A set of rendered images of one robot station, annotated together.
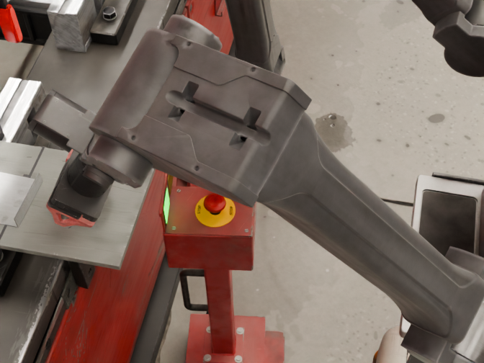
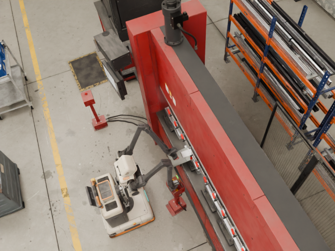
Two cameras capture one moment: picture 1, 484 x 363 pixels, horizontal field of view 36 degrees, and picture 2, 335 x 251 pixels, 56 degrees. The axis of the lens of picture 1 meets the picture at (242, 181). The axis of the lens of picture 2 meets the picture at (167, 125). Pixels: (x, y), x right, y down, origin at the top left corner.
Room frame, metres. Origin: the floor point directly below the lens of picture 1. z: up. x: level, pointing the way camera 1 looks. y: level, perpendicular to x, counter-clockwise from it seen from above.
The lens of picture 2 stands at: (2.16, -0.72, 4.49)
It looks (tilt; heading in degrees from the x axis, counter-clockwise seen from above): 57 degrees down; 150
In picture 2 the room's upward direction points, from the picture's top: 7 degrees counter-clockwise
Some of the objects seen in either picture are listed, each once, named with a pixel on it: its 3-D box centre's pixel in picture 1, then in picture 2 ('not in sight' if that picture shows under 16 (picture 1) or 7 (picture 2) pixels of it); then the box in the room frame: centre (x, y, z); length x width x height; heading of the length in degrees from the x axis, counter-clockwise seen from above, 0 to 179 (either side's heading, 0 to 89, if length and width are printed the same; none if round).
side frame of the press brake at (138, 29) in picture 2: not in sight; (172, 85); (-0.23, 0.81, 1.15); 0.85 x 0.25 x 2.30; 77
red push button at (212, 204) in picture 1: (214, 206); not in sight; (0.77, 0.05, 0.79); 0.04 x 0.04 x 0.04
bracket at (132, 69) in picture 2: not in sight; (133, 79); (-0.65, 0.45, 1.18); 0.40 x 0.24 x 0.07; 167
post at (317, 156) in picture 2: not in sight; (288, 197); (1.80, 0.93, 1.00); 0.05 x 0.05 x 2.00; 77
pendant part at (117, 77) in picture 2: not in sight; (115, 79); (-0.60, 0.18, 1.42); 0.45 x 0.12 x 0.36; 175
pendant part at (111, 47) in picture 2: not in sight; (117, 68); (-0.64, 0.27, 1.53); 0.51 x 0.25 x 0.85; 175
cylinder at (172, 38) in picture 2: not in sight; (178, 24); (0.19, 0.67, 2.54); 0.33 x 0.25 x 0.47; 167
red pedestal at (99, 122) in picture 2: not in sight; (93, 110); (-1.15, -0.15, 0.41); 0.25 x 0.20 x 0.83; 77
